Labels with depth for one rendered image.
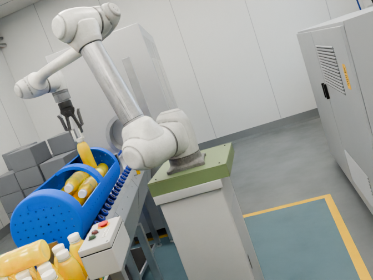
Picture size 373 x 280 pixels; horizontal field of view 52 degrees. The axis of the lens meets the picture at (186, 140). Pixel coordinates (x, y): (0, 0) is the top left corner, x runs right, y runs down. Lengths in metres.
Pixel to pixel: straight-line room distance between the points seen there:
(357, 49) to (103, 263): 1.59
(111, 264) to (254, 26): 5.61
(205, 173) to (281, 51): 4.98
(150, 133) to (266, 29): 5.06
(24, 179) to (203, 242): 4.14
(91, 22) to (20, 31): 6.01
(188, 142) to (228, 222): 0.40
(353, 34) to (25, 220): 1.74
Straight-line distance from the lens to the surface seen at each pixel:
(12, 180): 5.77
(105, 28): 1.79
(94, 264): 1.21
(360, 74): 2.16
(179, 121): 1.70
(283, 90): 6.54
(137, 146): 1.53
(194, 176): 1.66
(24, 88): 2.11
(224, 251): 1.80
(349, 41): 2.14
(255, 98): 6.54
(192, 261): 1.85
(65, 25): 1.67
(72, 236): 1.38
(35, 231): 1.63
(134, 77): 2.82
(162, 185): 1.71
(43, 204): 1.58
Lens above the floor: 1.50
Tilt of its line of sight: 10 degrees down
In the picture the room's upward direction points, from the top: 20 degrees counter-clockwise
